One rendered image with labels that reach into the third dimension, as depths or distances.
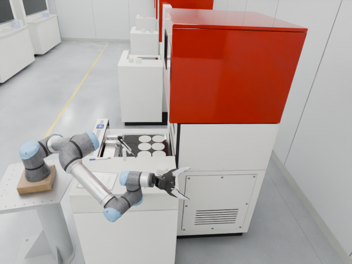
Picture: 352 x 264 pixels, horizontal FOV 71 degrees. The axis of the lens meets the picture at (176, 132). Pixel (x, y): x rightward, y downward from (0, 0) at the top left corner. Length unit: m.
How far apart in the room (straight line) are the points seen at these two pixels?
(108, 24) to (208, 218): 8.35
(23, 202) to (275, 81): 1.69
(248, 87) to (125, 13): 8.26
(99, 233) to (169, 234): 0.45
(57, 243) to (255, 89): 1.83
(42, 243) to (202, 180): 1.38
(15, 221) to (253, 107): 2.37
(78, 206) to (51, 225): 0.57
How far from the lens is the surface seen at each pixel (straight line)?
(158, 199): 1.51
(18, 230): 2.82
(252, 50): 1.52
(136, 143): 1.98
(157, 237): 1.78
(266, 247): 2.59
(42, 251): 2.51
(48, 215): 2.04
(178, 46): 1.42
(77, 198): 1.54
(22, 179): 1.89
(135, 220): 1.64
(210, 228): 2.35
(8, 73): 6.39
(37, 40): 8.03
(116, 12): 9.62
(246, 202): 2.20
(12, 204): 1.83
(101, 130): 2.06
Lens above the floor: 2.01
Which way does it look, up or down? 32 degrees down
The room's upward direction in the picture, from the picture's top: 3 degrees clockwise
